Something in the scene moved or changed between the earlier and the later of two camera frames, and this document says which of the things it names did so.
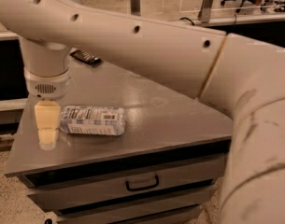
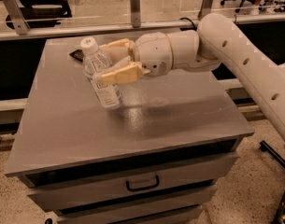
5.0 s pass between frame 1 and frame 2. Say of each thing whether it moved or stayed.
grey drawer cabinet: stayed
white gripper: moved
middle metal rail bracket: stayed
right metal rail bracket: stayed
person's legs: stayed
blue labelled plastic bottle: moved
